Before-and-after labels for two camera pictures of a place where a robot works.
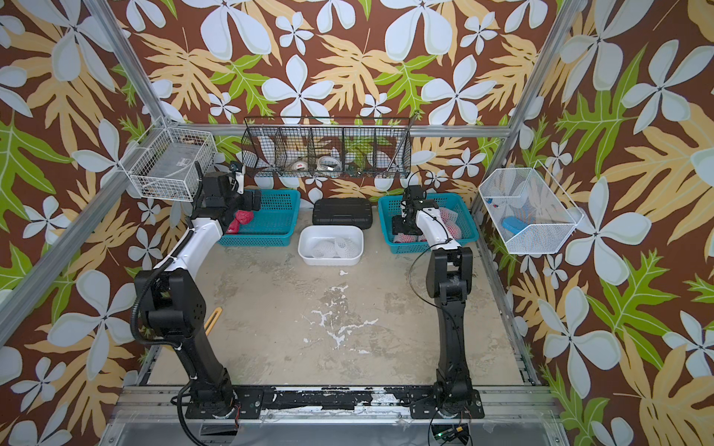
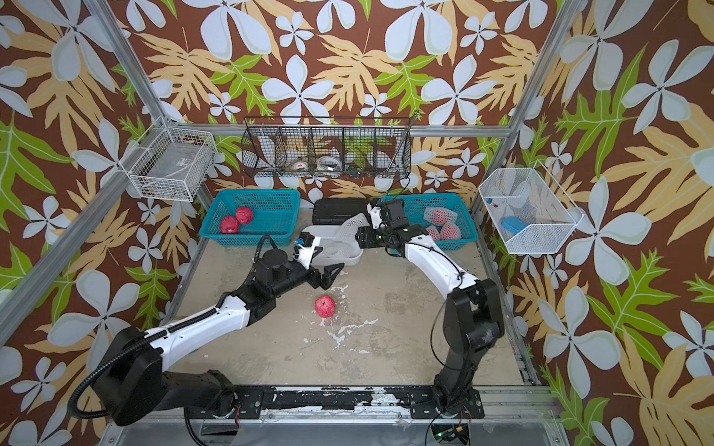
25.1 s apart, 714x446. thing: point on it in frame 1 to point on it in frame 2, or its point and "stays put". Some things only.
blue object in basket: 513,224 stays put
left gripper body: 244,203 to 295,277
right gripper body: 400,224 to 376,238
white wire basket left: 170,163 stays put
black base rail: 250,404 stays put
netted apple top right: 448,216 stays put
